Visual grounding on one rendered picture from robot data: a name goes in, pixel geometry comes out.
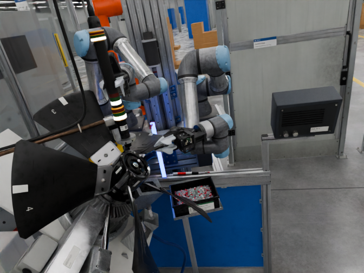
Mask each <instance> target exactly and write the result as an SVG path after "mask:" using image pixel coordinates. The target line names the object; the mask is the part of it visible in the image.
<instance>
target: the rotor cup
mask: <svg viewBox="0 0 364 273"><path fill-rule="evenodd" d="M134 162H135V163H137V164H138V167H134V165H133V163H134ZM111 165H112V167H113V169H112V177H111V181H110V189H109V192H108V193H104V194H102V195H103V196H104V197H105V198H106V199H107V200H109V201H110V202H112V203H115V204H126V199H129V197H128V192H127V187H126V185H128V186H129V187H130V189H131V194H132V195H135V190H136V189H137V188H138V187H139V186H140V185H141V184H143V183H144V182H145V181H146V180H147V179H148V177H149V176H150V174H151V170H150V167H149V164H148V163H147V161H146V160H145V159H144V158H143V157H142V156H141V155H140V154H138V153H137V152H134V151H124V152H122V153H121V154H120V155H119V156H118V157H117V158H116V159H115V161H114V162H113V163H112V164H111ZM120 167H121V168H122V169H121V170H120V171H119V172H118V173H117V174H116V173H115V172H116V171H117V170H118V169H119V168H120ZM138 181H140V182H139V183H138V184H137V185H136V186H133V185H134V184H135V183H137V182H138Z"/></svg>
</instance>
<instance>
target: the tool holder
mask: <svg viewBox="0 0 364 273"><path fill-rule="evenodd" d="M103 120H104V121H105V125H106V126H107V128H108V129H109V130H110V131H111V130H112V133H113V136H114V139H115V141H116V142H117V144H119V145H125V144H130V143H132V142H133V141H135V140H136V135H135V134H134V133H130V137H129V138H128V139H122V138H121V135H120V133H119V130H118V125H117V124H116V122H115V121H114V118H110V119H106V118H103Z"/></svg>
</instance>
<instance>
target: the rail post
mask: <svg viewBox="0 0 364 273"><path fill-rule="evenodd" d="M262 192H263V227H264V262H265V268H264V273H272V263H271V185H270V184H269V185H262Z"/></svg>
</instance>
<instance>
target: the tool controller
mask: <svg viewBox="0 0 364 273"><path fill-rule="evenodd" d="M341 104H342V97H341V96H340V95H339V93H338V92H337V90H336V89H335V88H334V86H326V87H317V88H308V89H299V90H290V91H284V92H274V93H272V102H271V128H272V131H273V134H274V137H275V139H277V138H289V137H302V136H309V135H321V134H333V133H334V131H335V127H336V123H337V119H338V116H339V112H340V108H341Z"/></svg>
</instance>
